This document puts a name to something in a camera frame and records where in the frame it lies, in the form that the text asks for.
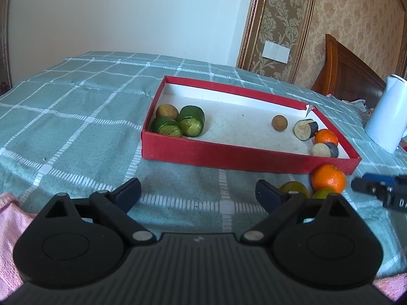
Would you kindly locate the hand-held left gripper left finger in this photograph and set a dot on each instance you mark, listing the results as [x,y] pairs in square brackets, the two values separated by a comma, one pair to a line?
[128,192]

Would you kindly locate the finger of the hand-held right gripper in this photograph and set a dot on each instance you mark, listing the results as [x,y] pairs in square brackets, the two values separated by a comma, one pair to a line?
[365,186]
[378,177]

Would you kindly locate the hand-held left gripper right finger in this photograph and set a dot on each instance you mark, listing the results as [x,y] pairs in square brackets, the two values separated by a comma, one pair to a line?
[267,193]

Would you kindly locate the green tangerine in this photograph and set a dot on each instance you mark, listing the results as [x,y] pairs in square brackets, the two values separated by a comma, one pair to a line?
[323,193]
[294,188]

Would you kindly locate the orange tangerine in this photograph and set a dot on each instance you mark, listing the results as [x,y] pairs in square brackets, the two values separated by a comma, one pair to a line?
[328,179]
[326,137]

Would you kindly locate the dark eggplant piece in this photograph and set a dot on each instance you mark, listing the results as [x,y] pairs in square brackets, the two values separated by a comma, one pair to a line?
[323,150]
[306,129]

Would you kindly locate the red cardboard box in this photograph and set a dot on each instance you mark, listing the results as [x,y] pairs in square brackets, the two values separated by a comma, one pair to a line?
[222,154]

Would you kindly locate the small brown round fruit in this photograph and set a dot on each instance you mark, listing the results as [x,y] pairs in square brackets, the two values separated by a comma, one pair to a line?
[279,123]

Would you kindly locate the green cucumber piece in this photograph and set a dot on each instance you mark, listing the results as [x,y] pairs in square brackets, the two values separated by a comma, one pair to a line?
[166,127]
[191,120]

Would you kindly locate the brown kiwi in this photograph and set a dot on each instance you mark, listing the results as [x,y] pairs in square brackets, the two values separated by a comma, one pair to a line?
[167,111]

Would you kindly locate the white electric kettle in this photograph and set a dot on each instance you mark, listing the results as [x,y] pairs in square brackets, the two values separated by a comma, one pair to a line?
[386,117]

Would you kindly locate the green checked tablecloth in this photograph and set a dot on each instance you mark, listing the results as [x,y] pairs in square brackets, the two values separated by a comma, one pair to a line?
[79,133]

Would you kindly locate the pale pink garment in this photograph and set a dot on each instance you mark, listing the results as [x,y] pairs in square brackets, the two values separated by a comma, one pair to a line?
[353,102]

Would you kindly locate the wooden headboard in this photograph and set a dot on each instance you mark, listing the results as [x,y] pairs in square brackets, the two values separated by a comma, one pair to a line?
[346,73]

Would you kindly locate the pink cloth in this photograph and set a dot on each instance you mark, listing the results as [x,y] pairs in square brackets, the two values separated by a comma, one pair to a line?
[12,228]

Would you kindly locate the gold framed wallpaper panel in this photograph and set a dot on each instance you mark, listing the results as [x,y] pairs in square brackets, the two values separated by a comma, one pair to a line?
[251,22]

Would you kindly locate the white wall switch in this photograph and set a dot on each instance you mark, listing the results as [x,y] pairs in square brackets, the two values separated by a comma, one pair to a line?
[277,51]

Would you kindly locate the brown door frame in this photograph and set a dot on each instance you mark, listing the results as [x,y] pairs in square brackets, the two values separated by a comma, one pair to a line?
[3,38]

